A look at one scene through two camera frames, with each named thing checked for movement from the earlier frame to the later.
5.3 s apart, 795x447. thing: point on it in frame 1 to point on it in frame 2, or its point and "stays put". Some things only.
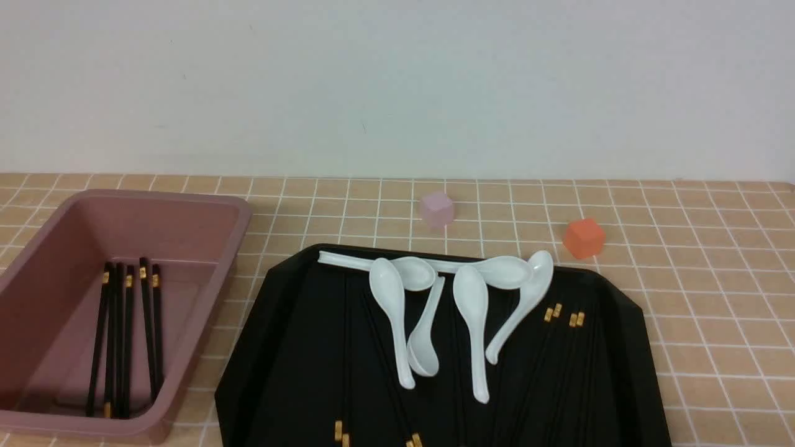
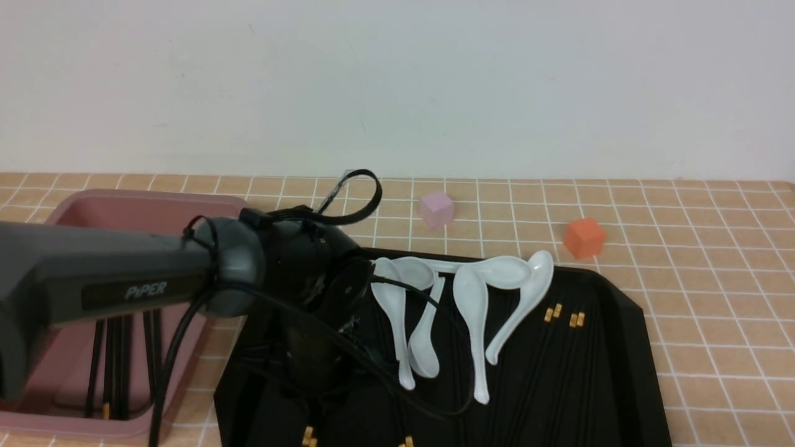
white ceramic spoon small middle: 423,354 stays put
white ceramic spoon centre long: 471,295 stays put
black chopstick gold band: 340,356 to 307,434
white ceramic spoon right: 541,264 stays put
